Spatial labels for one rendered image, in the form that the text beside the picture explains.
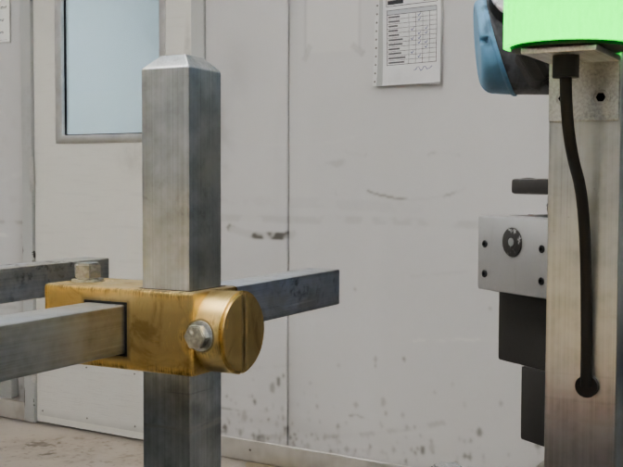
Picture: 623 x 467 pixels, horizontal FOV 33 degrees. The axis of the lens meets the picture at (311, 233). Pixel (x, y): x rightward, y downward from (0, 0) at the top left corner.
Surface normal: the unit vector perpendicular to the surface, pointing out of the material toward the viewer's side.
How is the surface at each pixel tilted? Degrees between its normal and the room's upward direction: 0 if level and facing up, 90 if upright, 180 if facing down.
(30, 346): 90
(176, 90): 90
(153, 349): 90
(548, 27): 90
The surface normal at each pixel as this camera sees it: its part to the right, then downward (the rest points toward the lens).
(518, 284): -0.88, 0.02
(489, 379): -0.53, 0.04
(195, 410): 0.88, 0.03
